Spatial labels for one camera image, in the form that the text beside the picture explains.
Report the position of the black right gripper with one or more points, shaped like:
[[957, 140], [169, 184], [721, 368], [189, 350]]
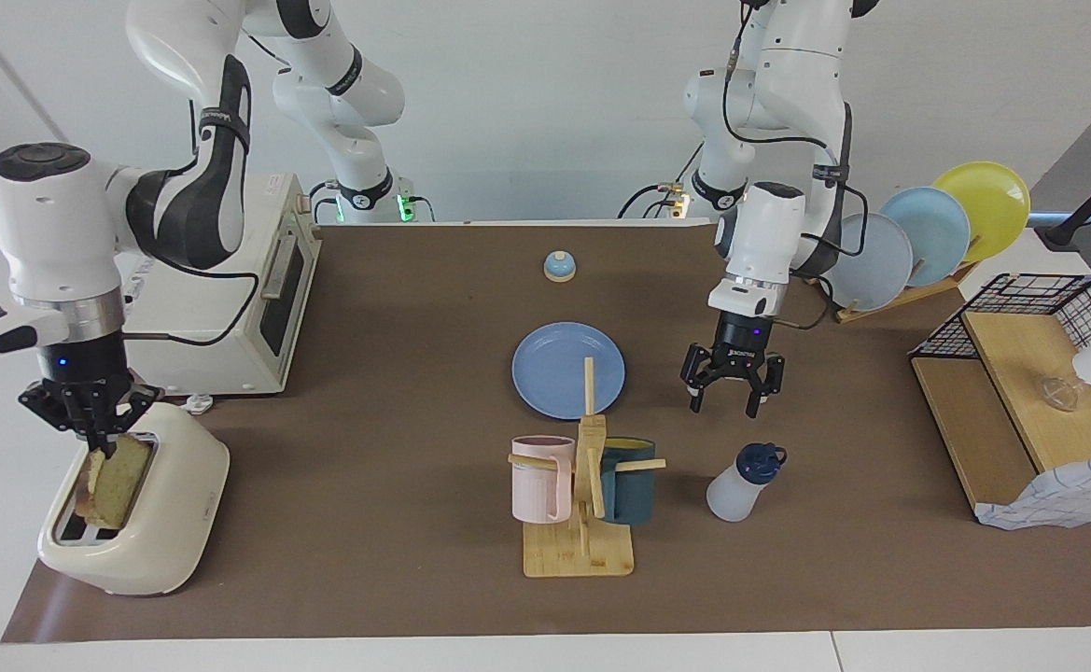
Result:
[[83, 364]]

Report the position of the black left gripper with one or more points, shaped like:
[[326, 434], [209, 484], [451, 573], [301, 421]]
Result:
[[741, 341]]

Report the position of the toasted bread slice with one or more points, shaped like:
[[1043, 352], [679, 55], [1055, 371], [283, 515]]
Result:
[[120, 485]]

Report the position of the translucent bottle with blue cap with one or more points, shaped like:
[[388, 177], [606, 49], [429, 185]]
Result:
[[732, 495]]

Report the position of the wooden plate rack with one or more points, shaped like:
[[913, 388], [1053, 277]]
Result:
[[890, 303]]

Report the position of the blue round plate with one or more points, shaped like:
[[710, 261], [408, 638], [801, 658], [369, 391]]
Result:
[[554, 369]]

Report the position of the pale grey plate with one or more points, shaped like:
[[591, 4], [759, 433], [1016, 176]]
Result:
[[872, 266]]

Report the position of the light blue plate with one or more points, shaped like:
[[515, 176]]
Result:
[[932, 233]]

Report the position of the yellow plate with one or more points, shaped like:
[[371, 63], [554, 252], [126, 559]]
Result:
[[988, 201]]

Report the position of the cream two-slot toaster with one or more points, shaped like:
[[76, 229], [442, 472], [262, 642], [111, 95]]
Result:
[[172, 523]]

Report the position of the white toaster oven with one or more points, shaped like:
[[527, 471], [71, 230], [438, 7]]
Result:
[[237, 369]]

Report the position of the dark teal mug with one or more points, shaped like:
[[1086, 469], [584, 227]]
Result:
[[629, 495]]

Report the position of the pink mug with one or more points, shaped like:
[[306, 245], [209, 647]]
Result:
[[536, 485]]

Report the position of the wooden mug tree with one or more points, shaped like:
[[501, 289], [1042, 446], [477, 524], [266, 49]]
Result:
[[578, 560]]

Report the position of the brown table mat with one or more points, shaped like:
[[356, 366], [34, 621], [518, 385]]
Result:
[[368, 467]]

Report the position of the small clear glass item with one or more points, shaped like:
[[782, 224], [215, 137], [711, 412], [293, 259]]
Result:
[[1058, 394]]

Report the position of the white checked cloth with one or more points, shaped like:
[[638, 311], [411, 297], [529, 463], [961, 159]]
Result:
[[1058, 495]]

